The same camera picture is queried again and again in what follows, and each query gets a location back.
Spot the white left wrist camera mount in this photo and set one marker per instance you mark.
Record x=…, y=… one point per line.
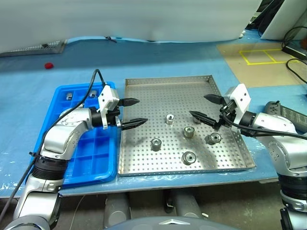
x=108, y=97

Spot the grey robot torso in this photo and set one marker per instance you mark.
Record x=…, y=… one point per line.
x=168, y=224

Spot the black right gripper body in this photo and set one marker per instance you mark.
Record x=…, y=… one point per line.
x=227, y=112

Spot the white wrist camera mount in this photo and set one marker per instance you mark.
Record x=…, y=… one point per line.
x=108, y=97
x=242, y=98

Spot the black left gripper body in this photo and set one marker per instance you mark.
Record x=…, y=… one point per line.
x=114, y=117

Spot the white board panel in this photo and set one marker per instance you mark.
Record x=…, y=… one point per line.
x=280, y=21

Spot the white foam sheet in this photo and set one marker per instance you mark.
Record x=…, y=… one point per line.
x=120, y=19

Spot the brown cardboard sheet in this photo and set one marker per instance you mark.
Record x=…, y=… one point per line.
x=263, y=74

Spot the grey rounded cylinder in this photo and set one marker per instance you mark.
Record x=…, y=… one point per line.
x=187, y=206
x=117, y=208

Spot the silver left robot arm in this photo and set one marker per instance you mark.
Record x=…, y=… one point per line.
x=60, y=136

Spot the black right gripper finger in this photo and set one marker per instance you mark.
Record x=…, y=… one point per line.
x=204, y=118
x=214, y=98

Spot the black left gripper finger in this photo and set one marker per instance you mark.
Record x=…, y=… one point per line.
x=134, y=123
x=129, y=102

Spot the perforated metal tray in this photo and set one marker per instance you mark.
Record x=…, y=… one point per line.
x=36, y=49
x=156, y=100

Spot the red bottle cap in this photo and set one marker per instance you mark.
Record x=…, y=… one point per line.
x=49, y=65

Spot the dark grey power strip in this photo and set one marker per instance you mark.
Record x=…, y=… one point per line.
x=287, y=112

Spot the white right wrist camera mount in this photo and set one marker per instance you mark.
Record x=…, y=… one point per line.
x=242, y=98

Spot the blue plastic compartment bin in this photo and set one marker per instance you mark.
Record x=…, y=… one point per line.
x=96, y=148

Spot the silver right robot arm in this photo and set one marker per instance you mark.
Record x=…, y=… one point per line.
x=275, y=124

